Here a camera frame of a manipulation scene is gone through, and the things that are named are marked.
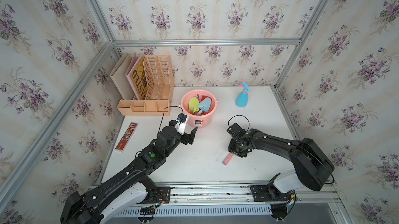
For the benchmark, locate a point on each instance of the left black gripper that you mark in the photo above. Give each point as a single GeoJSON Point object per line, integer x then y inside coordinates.
{"type": "Point", "coordinates": [185, 137]}

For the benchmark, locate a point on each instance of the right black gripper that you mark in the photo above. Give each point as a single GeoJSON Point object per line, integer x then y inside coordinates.
{"type": "Point", "coordinates": [241, 154]}

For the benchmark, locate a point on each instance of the purple rake pink handle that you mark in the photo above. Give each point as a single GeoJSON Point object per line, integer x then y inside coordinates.
{"type": "Point", "coordinates": [228, 159]}

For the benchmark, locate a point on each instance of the green shovel wooden handle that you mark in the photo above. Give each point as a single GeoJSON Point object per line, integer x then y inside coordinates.
{"type": "Point", "coordinates": [193, 105]}

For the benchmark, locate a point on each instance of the light blue trowel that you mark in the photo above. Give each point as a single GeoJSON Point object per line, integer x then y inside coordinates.
{"type": "Point", "coordinates": [204, 106]}

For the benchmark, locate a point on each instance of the red shovel wooden handle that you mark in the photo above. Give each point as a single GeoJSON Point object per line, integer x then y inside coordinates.
{"type": "Point", "coordinates": [204, 98]}

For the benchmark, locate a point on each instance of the blue pink spray bottle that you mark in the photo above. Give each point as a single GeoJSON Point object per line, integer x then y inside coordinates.
{"type": "Point", "coordinates": [242, 99]}

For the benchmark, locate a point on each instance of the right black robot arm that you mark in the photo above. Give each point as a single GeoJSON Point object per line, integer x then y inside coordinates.
{"type": "Point", "coordinates": [312, 167]}

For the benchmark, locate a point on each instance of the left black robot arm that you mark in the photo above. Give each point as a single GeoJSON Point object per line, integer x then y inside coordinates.
{"type": "Point", "coordinates": [129, 186]}

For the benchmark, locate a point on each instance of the pink plastic bucket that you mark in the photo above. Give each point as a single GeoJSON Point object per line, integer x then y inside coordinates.
{"type": "Point", "coordinates": [203, 120]}

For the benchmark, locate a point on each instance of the red brown flat box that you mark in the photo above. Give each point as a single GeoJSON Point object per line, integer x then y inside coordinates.
{"type": "Point", "coordinates": [121, 145]}

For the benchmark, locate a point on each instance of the beige plastic file organizer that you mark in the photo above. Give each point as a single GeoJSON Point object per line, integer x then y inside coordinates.
{"type": "Point", "coordinates": [160, 82]}

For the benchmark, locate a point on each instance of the pink yellow magazine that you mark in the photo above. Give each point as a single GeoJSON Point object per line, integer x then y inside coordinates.
{"type": "Point", "coordinates": [136, 77]}

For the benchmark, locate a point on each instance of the beige folder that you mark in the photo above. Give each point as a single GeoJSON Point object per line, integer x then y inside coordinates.
{"type": "Point", "coordinates": [118, 77]}

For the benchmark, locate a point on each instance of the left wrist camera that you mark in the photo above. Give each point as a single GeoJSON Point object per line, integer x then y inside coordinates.
{"type": "Point", "coordinates": [181, 123]}

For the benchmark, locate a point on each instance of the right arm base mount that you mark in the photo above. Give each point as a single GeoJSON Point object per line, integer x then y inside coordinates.
{"type": "Point", "coordinates": [270, 192]}

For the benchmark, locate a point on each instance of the aluminium front rail frame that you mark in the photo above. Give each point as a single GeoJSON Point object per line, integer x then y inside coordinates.
{"type": "Point", "coordinates": [230, 200]}

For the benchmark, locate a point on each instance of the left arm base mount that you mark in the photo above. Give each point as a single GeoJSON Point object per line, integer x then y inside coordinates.
{"type": "Point", "coordinates": [155, 194]}

